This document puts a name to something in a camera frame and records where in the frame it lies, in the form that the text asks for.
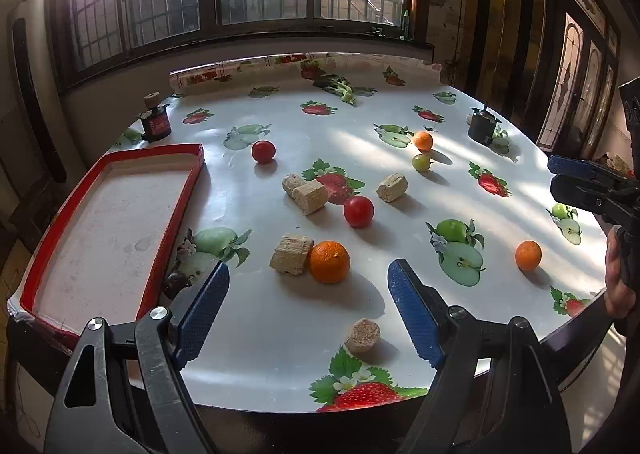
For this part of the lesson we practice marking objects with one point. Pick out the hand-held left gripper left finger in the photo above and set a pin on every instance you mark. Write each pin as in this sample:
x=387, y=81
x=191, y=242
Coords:
x=205, y=314

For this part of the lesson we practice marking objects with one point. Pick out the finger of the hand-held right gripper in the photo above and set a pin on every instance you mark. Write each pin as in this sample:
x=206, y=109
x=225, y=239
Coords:
x=572, y=166
x=585, y=194

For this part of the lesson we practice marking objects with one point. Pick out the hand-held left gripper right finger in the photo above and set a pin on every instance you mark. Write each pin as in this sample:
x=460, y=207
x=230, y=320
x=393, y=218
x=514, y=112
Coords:
x=415, y=314

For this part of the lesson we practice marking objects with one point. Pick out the medium orange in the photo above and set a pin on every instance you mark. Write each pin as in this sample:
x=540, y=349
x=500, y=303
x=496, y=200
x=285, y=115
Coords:
x=528, y=255

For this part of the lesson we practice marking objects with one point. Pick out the large orange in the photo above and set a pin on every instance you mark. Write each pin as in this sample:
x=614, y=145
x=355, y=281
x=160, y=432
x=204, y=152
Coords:
x=328, y=261

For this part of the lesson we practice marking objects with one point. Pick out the large beige crumbly block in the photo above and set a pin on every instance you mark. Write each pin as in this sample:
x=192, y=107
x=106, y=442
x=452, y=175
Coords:
x=291, y=254

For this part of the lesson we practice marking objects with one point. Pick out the red-rimmed white tray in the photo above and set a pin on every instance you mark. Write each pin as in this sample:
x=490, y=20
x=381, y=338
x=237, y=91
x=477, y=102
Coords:
x=100, y=244

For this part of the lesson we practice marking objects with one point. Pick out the green grape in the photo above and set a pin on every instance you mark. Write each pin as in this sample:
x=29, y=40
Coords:
x=421, y=162

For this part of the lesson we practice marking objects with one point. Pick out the small orange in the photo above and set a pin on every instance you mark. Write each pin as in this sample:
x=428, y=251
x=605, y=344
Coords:
x=423, y=140

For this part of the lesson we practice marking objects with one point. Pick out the small beige crumbly block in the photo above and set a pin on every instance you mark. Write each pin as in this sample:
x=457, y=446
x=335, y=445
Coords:
x=291, y=182

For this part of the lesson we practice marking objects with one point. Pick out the person's right hand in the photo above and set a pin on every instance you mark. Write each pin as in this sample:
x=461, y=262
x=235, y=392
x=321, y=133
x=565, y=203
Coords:
x=613, y=279

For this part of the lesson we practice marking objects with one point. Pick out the dark purple grape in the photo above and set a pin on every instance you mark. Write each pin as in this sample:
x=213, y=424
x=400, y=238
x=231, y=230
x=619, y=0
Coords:
x=174, y=284

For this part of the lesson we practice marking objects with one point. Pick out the round beige crumbly block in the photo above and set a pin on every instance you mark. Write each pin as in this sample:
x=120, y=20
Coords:
x=362, y=335

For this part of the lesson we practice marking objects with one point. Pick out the fruit print tablecloth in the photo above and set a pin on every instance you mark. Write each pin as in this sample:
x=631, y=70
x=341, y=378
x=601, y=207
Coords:
x=280, y=334

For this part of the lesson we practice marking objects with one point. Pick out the wooden glazed door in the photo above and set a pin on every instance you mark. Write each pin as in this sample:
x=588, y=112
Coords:
x=570, y=58

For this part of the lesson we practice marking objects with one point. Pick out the small black pot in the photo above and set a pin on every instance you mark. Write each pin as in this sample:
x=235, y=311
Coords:
x=482, y=126

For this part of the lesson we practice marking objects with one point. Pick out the red tomato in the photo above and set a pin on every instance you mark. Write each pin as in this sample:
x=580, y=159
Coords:
x=358, y=211
x=263, y=151

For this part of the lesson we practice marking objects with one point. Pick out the dark round table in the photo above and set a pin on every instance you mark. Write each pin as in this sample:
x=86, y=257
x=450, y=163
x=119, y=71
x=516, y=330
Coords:
x=575, y=339

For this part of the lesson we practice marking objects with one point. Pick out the black bottle with cork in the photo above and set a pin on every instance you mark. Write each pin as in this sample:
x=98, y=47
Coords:
x=156, y=126

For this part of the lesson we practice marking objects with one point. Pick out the green bottle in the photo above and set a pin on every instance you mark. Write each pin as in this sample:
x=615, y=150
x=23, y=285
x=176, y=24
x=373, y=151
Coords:
x=406, y=23

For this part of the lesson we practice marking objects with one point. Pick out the green leafy vegetable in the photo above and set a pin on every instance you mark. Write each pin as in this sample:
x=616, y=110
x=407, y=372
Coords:
x=335, y=83

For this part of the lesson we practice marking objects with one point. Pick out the dark chair back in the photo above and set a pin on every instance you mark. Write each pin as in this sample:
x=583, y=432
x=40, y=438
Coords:
x=30, y=83

